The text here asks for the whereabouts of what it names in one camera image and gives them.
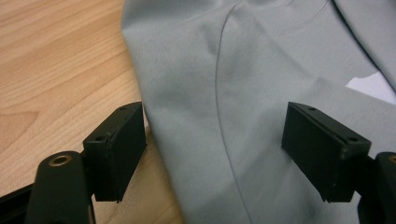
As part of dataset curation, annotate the light blue printed t-shirt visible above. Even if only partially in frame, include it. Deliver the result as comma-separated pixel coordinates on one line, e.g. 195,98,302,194
120,0,396,224

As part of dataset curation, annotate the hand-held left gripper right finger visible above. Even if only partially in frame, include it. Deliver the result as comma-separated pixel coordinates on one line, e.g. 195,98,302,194
280,101,373,203

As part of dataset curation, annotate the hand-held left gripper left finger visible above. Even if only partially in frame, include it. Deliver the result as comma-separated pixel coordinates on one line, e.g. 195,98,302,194
81,101,149,203

